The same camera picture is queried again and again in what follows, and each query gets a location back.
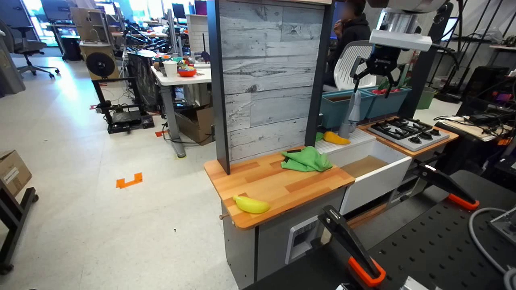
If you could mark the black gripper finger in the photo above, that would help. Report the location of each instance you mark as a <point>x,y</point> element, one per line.
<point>358,67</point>
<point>395,81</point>

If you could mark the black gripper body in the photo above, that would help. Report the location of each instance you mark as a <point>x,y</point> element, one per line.
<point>382,59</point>

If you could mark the white round chair back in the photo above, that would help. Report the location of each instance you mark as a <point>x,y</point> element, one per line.
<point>347,67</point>

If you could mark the person in black top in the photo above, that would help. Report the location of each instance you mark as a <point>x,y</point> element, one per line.
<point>352,30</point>

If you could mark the teal storage bin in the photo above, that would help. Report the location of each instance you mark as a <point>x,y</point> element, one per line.
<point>339,107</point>

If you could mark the grey toy stove top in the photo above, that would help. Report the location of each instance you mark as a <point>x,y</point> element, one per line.
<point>408,133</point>

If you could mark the yellow toy banana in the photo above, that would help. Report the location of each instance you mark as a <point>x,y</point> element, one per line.
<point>250,205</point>
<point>336,139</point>

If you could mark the white toy sink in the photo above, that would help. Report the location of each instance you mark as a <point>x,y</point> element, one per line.
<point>371,167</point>

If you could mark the grey wood backsplash panel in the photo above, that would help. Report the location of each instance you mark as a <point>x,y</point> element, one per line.
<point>268,75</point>

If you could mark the green cloth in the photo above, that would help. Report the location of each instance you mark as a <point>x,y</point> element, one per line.
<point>307,160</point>

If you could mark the black orange bar clamp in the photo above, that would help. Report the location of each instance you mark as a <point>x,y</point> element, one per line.
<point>449,188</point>
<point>349,247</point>

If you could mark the wooden toy kitchen unit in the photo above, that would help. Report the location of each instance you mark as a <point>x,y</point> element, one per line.
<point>279,186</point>

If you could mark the black perforated base board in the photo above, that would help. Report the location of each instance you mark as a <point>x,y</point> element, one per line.
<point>429,242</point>

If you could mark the red bowl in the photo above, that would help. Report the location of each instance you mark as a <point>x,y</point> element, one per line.
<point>187,72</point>

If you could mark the cardboard box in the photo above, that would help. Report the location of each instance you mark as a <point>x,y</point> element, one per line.
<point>13,172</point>
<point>195,125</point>

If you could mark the white desk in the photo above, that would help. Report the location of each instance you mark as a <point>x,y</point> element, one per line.
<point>178,81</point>

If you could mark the white cup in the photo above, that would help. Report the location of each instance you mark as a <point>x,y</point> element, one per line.
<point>170,68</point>

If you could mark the dark office chair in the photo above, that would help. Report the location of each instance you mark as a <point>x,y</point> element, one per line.
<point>29,49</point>

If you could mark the black stand frame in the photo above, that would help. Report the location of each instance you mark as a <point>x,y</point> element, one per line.
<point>13,220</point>

